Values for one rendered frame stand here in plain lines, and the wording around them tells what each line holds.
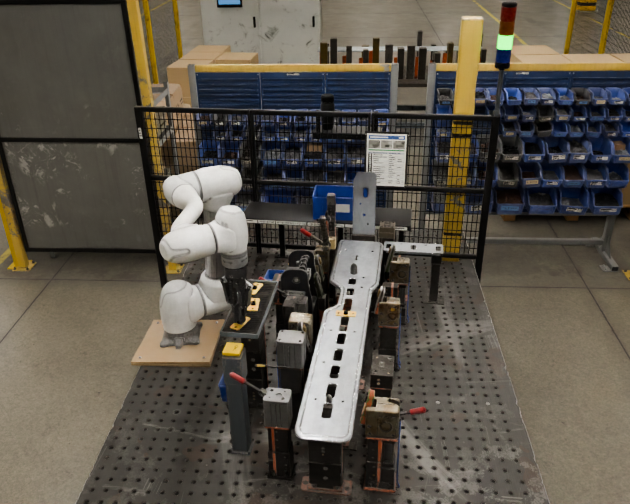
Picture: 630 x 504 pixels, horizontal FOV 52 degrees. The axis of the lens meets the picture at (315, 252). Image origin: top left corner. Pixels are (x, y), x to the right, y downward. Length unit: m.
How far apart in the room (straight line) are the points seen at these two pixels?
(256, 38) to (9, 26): 4.97
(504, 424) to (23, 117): 3.78
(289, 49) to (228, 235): 7.30
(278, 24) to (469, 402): 7.21
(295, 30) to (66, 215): 5.01
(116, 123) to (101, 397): 1.89
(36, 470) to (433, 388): 2.05
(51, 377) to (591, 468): 3.06
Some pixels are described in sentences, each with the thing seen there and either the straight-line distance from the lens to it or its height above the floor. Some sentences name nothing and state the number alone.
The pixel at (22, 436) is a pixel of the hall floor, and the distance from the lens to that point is 3.92.
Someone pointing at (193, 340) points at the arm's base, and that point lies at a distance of 3.03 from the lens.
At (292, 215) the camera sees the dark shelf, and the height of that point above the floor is 1.03.
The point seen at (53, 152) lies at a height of 0.96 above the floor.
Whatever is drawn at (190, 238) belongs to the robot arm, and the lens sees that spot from 2.08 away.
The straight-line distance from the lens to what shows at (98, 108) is 4.77.
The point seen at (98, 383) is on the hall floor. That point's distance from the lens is 4.12.
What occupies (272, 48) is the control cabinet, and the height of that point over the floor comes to 0.75.
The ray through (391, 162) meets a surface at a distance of 3.43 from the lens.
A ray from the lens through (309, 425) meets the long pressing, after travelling 2.16.
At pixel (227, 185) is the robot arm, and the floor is 1.48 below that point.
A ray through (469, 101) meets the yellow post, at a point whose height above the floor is 1.61.
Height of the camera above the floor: 2.49
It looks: 28 degrees down
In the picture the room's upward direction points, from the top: 1 degrees counter-clockwise
